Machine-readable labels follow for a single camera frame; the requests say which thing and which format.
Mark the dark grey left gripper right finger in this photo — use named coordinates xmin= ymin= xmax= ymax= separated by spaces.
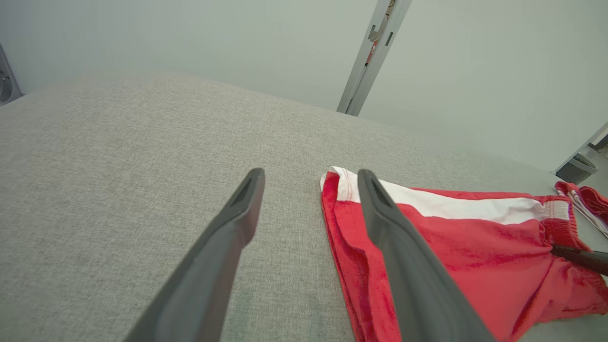
xmin=357 ymin=169 xmax=495 ymax=342

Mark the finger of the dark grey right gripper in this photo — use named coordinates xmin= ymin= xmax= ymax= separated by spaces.
xmin=551 ymin=244 xmax=608 ymax=277

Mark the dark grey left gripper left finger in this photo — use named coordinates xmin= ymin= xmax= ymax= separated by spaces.
xmin=124 ymin=167 xmax=266 ymax=342

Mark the red and white T-shirt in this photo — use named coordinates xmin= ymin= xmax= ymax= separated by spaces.
xmin=554 ymin=180 xmax=608 ymax=238

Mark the red Bulls print garment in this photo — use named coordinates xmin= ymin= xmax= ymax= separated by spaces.
xmin=320 ymin=166 xmax=608 ymax=342

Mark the dark grey bin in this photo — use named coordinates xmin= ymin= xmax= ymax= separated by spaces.
xmin=556 ymin=153 xmax=599 ymax=185

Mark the white door frame post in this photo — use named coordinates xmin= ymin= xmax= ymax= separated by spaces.
xmin=551 ymin=122 xmax=608 ymax=175

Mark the grey aluminium wall post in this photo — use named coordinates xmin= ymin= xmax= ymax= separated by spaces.
xmin=336 ymin=0 xmax=413 ymax=117

